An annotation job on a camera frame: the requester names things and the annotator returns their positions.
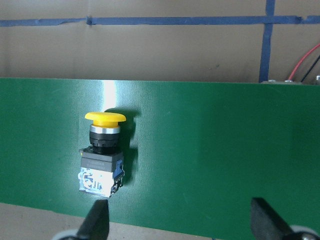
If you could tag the yellow push button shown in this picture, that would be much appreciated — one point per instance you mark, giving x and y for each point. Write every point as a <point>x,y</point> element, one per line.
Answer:
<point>102,162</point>

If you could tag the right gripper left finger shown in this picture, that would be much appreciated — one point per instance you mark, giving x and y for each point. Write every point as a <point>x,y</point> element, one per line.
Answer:
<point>96,225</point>

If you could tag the green conveyor belt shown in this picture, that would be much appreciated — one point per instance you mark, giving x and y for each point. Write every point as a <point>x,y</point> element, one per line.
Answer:
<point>195,153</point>

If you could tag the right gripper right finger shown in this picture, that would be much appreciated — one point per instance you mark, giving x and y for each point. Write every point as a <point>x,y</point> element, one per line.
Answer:
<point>266,223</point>

